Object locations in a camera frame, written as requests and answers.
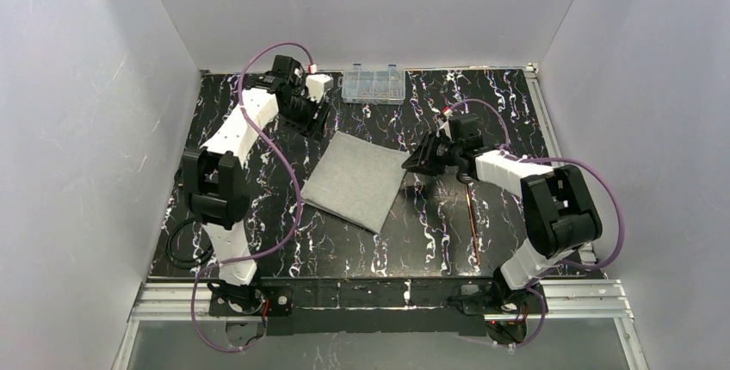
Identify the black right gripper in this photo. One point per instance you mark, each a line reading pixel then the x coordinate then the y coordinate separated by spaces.
pixel 429 154

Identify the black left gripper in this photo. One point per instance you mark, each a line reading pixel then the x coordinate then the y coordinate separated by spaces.
pixel 307 118

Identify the grey cloth napkin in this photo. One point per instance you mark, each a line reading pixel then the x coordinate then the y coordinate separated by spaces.
pixel 356 181

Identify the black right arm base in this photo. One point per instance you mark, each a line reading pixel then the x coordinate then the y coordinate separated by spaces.
pixel 490 296

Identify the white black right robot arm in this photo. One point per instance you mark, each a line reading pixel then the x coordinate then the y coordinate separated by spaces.
pixel 558 210

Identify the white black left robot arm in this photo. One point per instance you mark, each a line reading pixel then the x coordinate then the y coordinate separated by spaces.
pixel 213 175

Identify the clear plastic compartment box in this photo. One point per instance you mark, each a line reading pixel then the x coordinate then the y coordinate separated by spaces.
pixel 364 86

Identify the black copper spoon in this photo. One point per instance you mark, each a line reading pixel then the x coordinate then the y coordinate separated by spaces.
pixel 473 225

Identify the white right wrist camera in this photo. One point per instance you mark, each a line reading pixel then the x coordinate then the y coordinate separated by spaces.
pixel 443 131

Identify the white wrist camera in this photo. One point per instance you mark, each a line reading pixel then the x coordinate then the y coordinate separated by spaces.
pixel 443 131
pixel 317 85

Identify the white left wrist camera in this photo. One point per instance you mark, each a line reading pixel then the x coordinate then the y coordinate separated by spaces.
pixel 317 85

